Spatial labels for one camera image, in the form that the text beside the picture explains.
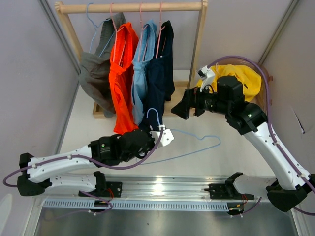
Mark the light blue shorts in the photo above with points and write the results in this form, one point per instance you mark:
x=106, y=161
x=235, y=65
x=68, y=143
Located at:
x=139, y=87

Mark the navy blue shorts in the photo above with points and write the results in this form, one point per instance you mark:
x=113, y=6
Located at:
x=159, y=76

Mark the grey shorts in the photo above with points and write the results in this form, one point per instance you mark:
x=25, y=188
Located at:
x=94, y=80

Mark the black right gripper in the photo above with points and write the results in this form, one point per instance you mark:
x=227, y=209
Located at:
x=192, y=99

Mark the yellow shorts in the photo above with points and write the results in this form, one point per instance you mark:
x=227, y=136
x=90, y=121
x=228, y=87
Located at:
x=248, y=77

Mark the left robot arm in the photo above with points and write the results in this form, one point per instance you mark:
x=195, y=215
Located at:
x=37, y=171

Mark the blue wire hanger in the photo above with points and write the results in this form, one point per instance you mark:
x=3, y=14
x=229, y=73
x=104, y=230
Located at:
x=187, y=133

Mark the pink hanger of navy shorts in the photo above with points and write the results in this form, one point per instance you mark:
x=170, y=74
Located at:
x=160, y=29

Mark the blue hanger of grey shorts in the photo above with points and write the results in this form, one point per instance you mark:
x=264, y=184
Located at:
x=105, y=31

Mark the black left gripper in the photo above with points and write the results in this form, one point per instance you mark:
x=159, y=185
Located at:
x=152, y=141

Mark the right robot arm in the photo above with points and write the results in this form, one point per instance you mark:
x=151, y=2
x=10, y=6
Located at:
x=291, y=183

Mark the translucent pink plastic basket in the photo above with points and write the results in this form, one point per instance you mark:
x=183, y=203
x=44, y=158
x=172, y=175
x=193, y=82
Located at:
x=262, y=99

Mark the pink hanger of orange shorts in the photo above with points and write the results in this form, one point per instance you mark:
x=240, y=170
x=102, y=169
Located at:
x=118, y=21

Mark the orange shorts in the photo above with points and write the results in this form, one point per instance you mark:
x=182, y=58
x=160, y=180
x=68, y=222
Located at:
x=121, y=77

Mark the wooden clothes rack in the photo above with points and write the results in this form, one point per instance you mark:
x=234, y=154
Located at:
x=64, y=10

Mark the slotted cable duct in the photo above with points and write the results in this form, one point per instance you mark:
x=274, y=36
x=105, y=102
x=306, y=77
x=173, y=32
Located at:
x=137, y=205

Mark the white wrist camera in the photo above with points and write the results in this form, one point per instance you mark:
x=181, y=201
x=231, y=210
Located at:
x=163, y=136
x=206, y=75

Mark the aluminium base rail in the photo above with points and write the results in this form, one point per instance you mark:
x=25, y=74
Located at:
x=140, y=187

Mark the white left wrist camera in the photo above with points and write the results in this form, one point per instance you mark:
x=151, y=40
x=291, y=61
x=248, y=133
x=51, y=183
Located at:
x=163, y=136

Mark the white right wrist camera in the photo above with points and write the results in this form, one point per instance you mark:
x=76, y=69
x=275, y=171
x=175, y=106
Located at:
x=206, y=75

